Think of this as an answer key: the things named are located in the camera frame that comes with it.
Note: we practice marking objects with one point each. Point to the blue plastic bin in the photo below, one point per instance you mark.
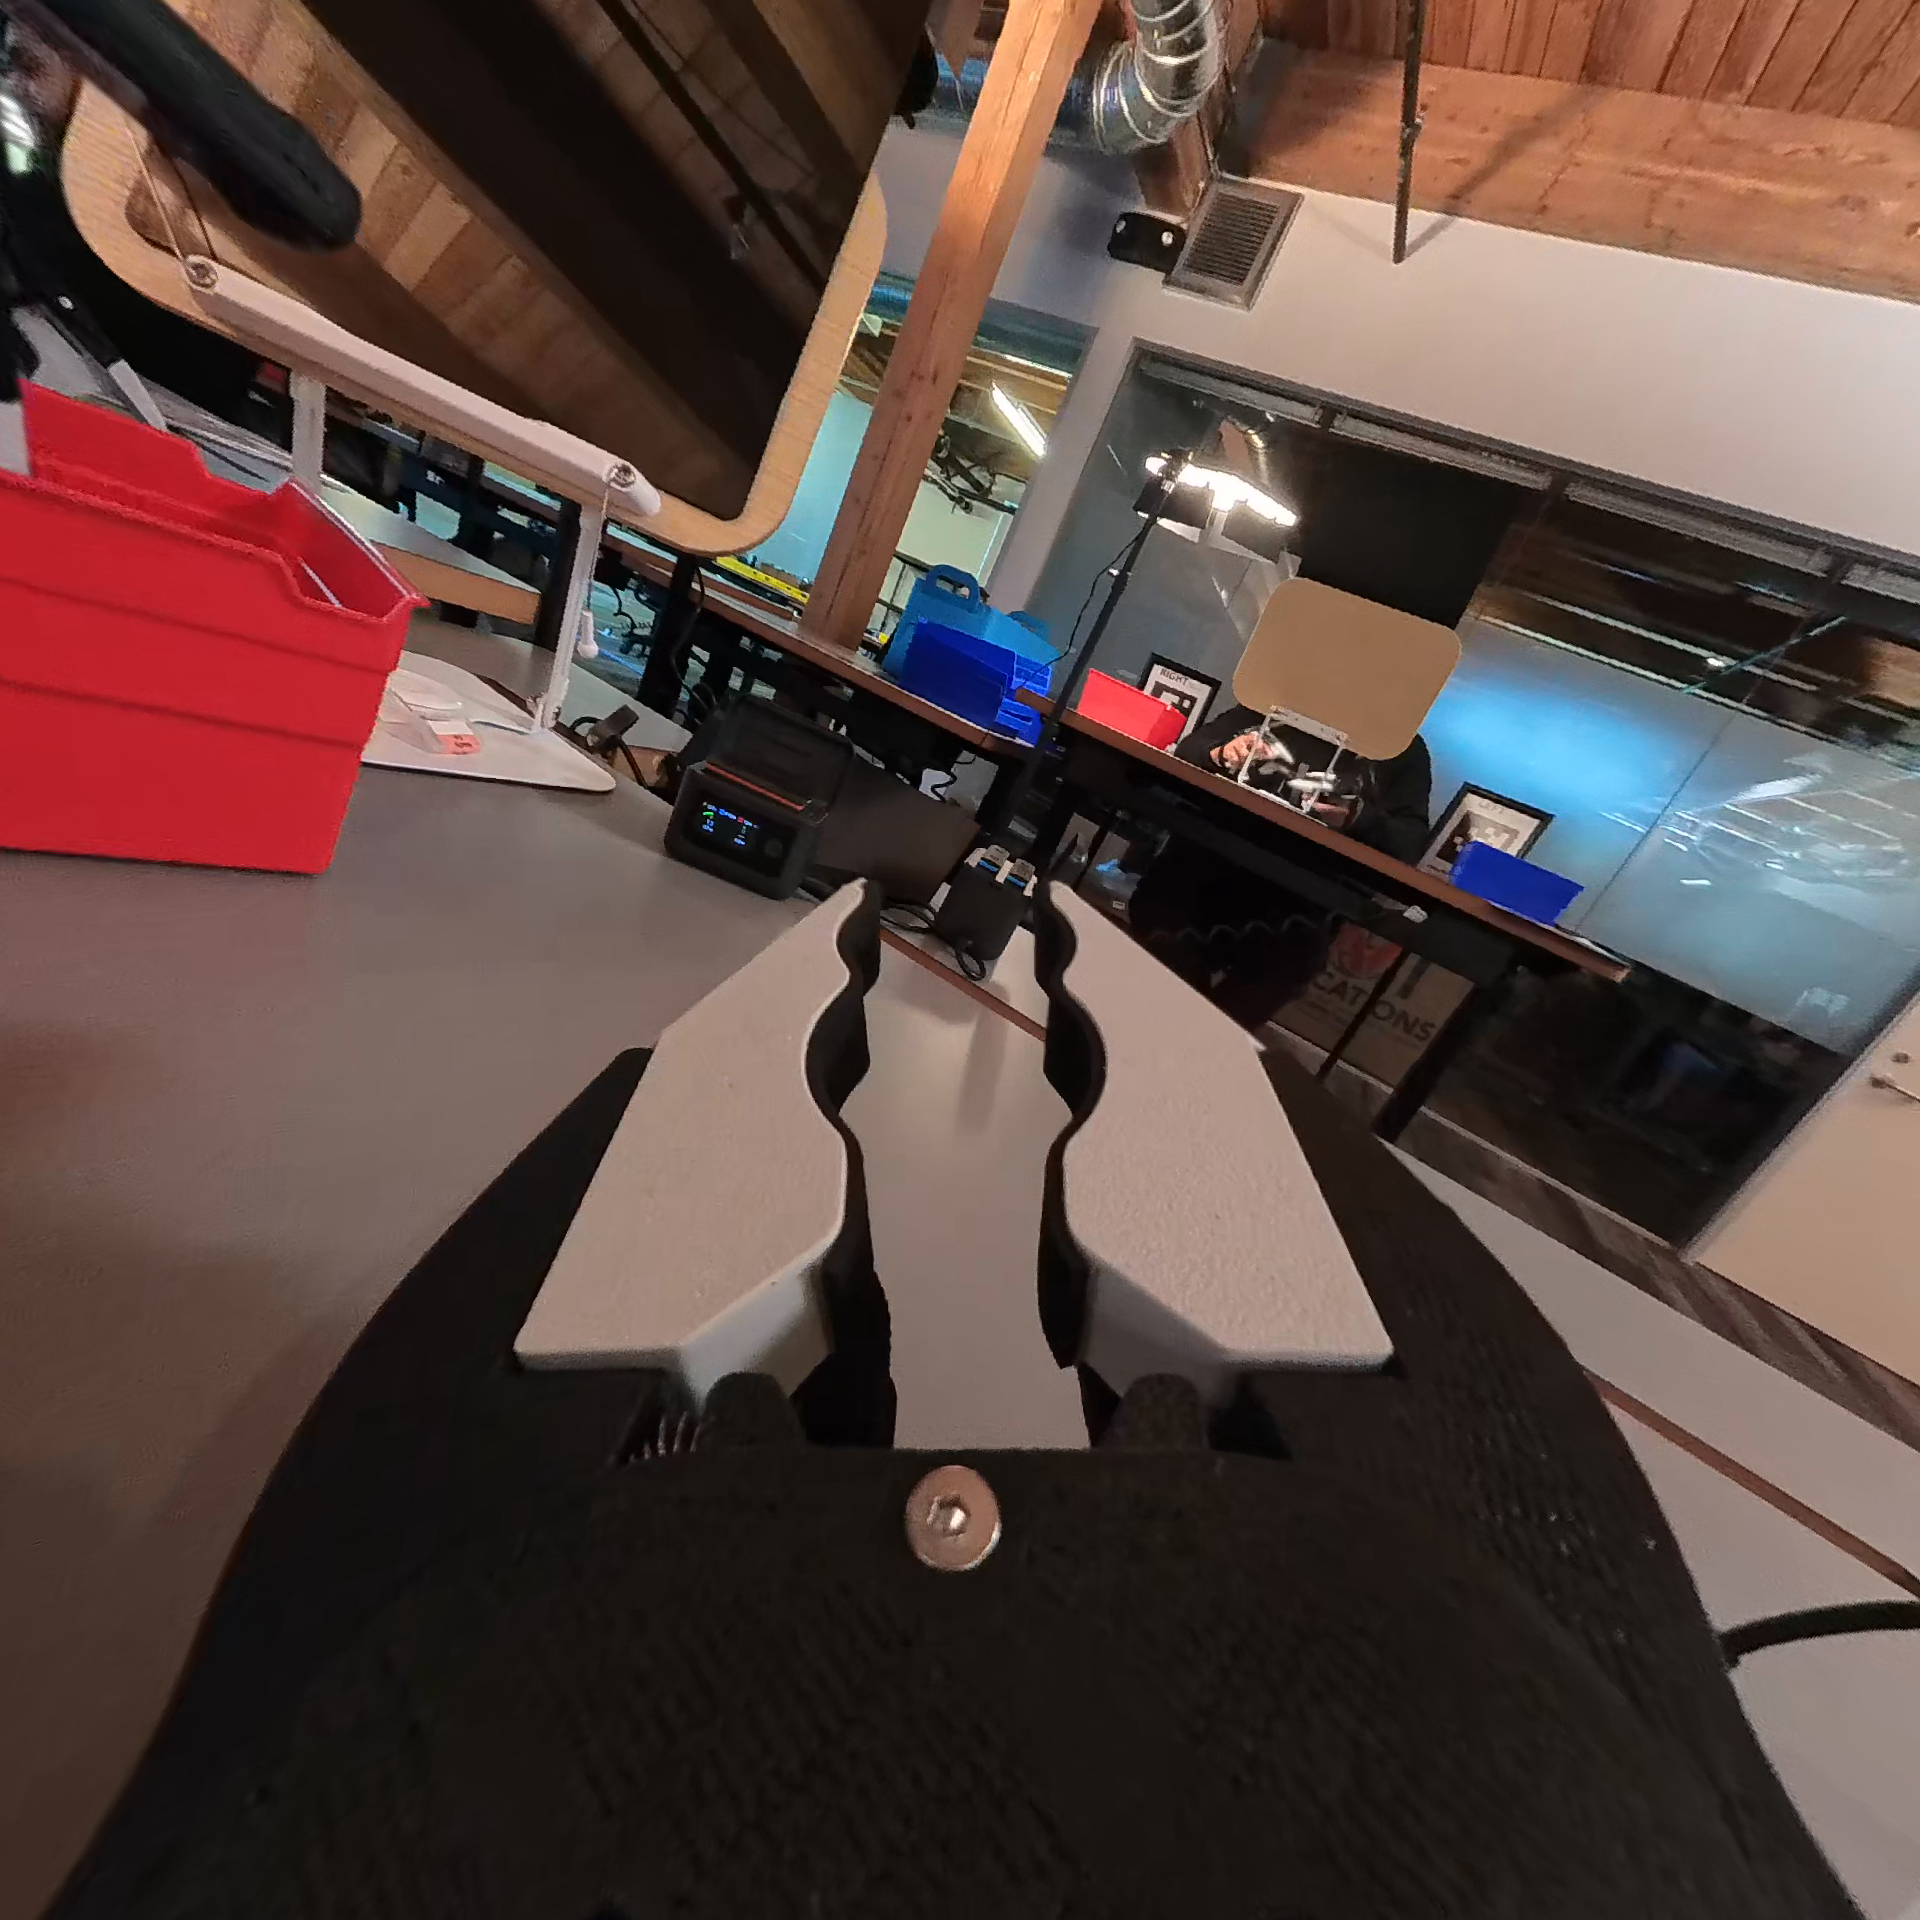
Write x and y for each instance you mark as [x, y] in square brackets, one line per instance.
[1516, 882]

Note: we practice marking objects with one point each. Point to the brown edged table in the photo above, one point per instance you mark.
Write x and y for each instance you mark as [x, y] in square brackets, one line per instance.
[838, 644]

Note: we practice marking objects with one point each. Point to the grey air vent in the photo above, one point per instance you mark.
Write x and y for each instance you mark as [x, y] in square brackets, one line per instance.
[1232, 240]

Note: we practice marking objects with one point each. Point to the white metal stand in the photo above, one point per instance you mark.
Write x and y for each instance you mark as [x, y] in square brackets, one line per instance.
[494, 758]

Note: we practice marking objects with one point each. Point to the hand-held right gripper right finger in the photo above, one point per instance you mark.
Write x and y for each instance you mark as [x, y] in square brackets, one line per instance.
[1200, 1185]

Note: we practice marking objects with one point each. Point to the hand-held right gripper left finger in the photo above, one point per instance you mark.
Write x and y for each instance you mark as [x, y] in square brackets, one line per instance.
[704, 1185]

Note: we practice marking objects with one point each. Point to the white door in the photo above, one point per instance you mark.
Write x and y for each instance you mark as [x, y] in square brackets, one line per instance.
[1838, 1185]

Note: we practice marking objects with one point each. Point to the studio light on stand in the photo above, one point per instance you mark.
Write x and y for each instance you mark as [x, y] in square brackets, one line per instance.
[1211, 492]

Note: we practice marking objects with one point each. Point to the wooden post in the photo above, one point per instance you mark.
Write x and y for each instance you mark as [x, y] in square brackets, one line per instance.
[961, 300]

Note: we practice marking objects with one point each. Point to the small red bin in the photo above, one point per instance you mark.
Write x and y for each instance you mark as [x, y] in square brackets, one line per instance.
[1131, 708]

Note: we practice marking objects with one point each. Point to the hanging metal rod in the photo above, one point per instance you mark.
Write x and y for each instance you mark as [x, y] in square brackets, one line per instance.
[1411, 119]

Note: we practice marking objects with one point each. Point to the red plastic bin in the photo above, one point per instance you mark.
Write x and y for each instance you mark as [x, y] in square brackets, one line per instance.
[180, 704]
[210, 518]
[165, 803]

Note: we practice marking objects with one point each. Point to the black power station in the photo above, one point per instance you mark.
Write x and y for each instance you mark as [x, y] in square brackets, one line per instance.
[746, 822]

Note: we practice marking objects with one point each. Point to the black battery charger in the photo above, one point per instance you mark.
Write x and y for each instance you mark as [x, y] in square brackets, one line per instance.
[984, 913]

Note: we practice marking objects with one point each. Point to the silver ventilation duct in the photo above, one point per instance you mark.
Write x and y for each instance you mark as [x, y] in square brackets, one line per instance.
[1156, 75]

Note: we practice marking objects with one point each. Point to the framed tag picture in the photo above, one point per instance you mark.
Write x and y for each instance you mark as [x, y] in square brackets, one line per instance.
[1180, 691]

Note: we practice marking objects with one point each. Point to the black framed picture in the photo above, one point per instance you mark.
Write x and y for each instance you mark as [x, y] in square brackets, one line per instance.
[1483, 833]

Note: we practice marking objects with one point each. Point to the pile of blue bins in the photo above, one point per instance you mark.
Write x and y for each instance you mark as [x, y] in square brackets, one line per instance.
[961, 648]

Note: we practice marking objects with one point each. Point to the long brown table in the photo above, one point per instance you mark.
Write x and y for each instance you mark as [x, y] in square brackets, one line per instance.
[1349, 856]

